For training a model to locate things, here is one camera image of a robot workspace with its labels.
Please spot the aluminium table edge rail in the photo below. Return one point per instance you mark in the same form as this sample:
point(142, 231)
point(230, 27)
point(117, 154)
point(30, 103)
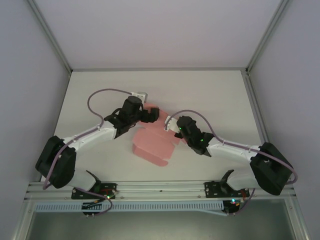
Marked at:
point(160, 69)

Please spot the pink cloth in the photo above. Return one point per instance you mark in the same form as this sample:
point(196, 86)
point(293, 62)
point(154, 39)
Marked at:
point(155, 145)

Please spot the aluminium frame post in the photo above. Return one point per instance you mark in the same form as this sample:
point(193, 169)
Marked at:
point(52, 37)
point(267, 37)

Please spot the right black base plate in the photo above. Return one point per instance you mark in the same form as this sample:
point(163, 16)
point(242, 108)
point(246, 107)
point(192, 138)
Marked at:
point(212, 190)

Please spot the aluminium table side rail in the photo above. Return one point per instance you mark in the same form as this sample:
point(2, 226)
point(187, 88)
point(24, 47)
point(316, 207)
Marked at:
point(257, 112)

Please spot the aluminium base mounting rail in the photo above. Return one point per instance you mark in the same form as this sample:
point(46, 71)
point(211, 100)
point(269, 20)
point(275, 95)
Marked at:
point(162, 188)

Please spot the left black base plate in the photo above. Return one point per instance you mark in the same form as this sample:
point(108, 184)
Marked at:
point(110, 188)

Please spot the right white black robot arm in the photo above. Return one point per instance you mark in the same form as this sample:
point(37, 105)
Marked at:
point(230, 150)

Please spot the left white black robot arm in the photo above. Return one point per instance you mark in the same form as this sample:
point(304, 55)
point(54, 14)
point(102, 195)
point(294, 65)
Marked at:
point(97, 136)

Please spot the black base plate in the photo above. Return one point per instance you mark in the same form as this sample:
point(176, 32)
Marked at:
point(110, 188)
point(212, 190)

